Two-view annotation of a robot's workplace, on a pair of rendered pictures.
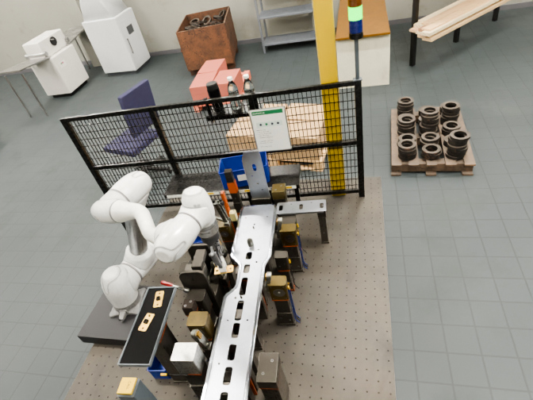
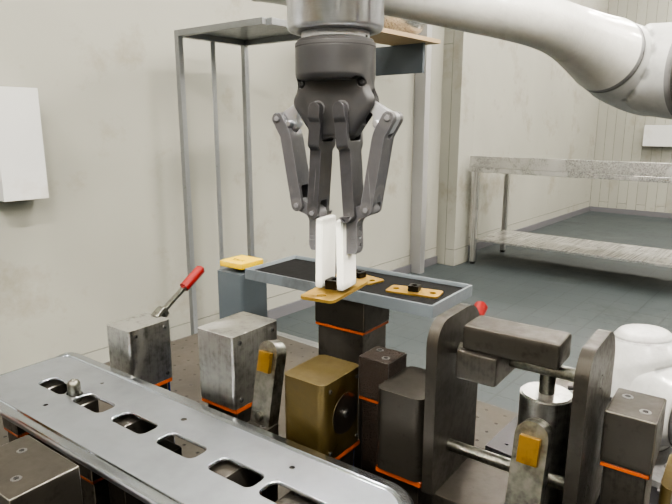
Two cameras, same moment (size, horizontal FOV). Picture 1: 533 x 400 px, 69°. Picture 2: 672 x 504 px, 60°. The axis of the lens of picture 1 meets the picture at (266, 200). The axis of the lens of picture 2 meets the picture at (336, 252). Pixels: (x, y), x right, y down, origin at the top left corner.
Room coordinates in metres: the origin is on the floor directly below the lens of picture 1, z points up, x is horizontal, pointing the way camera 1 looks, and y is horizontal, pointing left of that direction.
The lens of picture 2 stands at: (1.33, -0.28, 1.41)
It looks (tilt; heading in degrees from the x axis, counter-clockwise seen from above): 12 degrees down; 111
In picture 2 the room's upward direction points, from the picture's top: straight up
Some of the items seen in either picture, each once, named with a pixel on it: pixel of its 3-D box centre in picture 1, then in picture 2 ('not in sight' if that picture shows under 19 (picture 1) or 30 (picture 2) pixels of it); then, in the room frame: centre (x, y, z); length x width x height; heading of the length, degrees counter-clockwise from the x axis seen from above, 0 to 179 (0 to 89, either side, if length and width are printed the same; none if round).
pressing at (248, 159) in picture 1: (255, 175); not in sight; (1.86, 0.03, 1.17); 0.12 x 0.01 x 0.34; 75
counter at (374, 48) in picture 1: (362, 33); not in sight; (5.89, -2.03, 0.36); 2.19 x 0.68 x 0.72; 161
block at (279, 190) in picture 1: (282, 209); not in sight; (1.83, -0.09, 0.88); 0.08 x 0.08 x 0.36; 75
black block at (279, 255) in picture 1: (287, 271); not in sight; (1.37, -0.02, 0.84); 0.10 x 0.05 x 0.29; 75
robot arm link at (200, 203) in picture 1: (196, 208); not in sight; (1.12, 0.26, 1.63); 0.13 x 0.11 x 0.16; 147
